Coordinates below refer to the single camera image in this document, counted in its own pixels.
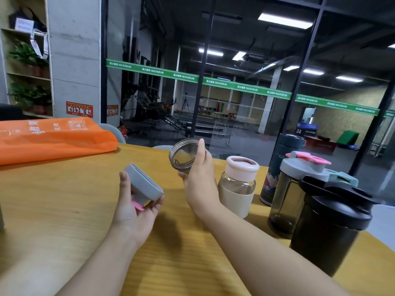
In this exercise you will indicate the person's left hand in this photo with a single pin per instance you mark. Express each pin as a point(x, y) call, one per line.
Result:
point(132, 218)

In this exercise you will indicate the person's right hand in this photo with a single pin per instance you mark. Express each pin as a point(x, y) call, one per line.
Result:
point(200, 184)

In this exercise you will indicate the person's left thumb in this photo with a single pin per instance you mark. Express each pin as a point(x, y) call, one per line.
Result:
point(125, 183)

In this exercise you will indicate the person's right thumb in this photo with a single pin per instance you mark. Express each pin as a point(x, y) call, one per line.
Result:
point(200, 154)

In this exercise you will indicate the clear bottle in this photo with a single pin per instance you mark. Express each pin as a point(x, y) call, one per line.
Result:
point(182, 157)

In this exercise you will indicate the grey lid with pink flap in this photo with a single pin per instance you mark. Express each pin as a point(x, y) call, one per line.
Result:
point(145, 181)

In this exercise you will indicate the person's right forearm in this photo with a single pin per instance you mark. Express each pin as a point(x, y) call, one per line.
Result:
point(262, 258)

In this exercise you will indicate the person's left forearm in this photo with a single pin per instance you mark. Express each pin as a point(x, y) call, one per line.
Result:
point(101, 265)

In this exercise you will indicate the black tripod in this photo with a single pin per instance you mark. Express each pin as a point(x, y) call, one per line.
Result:
point(185, 104)

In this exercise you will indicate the pale grey chair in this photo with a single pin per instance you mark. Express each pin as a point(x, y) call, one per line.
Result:
point(114, 132)

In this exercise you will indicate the glass bottle with pink lid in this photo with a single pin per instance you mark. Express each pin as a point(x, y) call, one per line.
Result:
point(237, 194)

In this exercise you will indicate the orange sign sticker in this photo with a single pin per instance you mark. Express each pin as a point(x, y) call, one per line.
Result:
point(112, 110)

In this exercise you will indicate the dark floral thermos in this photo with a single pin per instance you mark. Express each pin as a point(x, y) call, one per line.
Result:
point(277, 163)

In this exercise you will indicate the orange fabric bag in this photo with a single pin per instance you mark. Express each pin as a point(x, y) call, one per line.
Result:
point(52, 138)

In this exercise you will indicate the red safety sign sticker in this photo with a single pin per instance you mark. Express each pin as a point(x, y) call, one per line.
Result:
point(79, 109)

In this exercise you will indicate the smoky bottle with grey lid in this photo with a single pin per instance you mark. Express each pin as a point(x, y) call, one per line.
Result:
point(285, 200)

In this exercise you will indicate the red plyo box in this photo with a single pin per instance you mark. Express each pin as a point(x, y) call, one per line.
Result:
point(321, 146)

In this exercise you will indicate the grey object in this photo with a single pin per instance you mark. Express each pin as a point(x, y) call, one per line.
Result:
point(1, 217)

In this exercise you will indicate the potted green plant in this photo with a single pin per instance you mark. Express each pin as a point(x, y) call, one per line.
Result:
point(27, 95)
point(26, 55)

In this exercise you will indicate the black chair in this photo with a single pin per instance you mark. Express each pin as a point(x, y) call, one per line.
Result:
point(10, 112)

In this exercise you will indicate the teal grey bottle lid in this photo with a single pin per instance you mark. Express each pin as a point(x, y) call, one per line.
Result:
point(344, 178)

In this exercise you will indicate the wooden shelf unit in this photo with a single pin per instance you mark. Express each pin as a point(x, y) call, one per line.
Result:
point(27, 73)

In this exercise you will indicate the green gym mat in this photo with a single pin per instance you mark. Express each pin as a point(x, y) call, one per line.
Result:
point(347, 139)

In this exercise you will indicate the black shaker bottle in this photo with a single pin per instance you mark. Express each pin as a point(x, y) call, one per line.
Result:
point(327, 237)

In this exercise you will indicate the dark bag with white label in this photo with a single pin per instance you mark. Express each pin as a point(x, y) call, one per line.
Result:
point(21, 20)

